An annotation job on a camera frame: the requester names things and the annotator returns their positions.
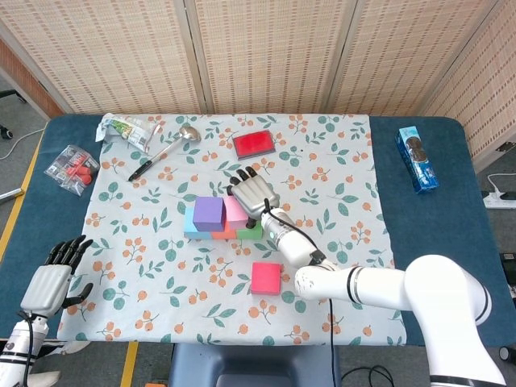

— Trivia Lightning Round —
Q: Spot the red foam cube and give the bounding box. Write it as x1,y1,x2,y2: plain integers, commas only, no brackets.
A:
250,261,283,297

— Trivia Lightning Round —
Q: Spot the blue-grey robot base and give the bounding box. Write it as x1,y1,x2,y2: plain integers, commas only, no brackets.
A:
168,344,342,387

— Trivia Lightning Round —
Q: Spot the bamboo folding screen panel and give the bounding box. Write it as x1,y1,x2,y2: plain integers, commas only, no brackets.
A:
185,0,358,116
421,0,516,162
328,0,505,118
0,0,202,116

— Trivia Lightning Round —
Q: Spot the white power strip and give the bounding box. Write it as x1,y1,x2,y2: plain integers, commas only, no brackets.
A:
482,192,516,210

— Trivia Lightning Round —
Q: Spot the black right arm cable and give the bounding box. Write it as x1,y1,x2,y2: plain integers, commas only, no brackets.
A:
264,198,338,387

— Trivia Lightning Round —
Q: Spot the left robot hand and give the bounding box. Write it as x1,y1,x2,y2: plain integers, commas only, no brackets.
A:
19,235,94,318

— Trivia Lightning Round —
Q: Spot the white charger cable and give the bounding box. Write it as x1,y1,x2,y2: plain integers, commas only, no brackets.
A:
486,172,516,194

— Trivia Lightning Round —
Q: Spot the light pink foam cube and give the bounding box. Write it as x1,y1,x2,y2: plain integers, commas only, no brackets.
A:
223,196,251,231

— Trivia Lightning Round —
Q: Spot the white floor cable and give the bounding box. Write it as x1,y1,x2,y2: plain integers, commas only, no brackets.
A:
0,127,46,161

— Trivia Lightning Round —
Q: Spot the orange foam cube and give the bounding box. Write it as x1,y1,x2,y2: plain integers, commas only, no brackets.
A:
210,222,239,241

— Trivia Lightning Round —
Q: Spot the metal ladle black handle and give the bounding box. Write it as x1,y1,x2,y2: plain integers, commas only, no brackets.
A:
127,123,202,182

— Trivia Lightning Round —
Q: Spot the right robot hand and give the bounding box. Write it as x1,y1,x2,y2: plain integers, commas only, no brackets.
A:
226,167,281,227

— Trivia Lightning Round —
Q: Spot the light blue foam cube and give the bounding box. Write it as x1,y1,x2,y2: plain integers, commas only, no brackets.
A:
183,207,214,240

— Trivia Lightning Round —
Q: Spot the red ink stamp pad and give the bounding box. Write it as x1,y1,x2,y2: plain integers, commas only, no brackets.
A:
231,131,277,162

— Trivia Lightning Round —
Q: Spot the black floor cable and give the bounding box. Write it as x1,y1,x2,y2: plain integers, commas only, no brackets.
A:
341,364,394,387

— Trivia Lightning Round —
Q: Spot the green foam cube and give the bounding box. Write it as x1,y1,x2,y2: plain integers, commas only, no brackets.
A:
235,220,265,241

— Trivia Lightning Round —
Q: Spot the crumpled snack bag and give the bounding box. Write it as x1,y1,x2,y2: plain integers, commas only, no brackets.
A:
94,114,164,154

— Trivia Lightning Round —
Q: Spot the floral tablecloth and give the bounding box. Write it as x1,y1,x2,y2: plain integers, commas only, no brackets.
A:
56,113,407,347

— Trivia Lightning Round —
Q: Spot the purple foam cube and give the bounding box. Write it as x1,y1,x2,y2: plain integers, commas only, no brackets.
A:
192,196,227,233

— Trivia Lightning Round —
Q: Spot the black office chair base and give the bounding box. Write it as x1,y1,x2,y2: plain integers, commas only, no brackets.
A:
0,89,27,141

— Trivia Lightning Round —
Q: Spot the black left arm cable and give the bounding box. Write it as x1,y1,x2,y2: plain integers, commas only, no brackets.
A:
16,310,37,387

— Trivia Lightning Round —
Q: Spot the plastic bag with red caps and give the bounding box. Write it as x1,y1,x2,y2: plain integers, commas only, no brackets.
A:
43,144,101,198

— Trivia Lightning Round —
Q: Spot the blue cookie box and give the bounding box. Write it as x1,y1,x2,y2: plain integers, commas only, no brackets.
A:
393,125,439,196

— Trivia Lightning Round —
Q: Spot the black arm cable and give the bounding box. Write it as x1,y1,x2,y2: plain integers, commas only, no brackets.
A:
16,310,37,387
264,198,338,387

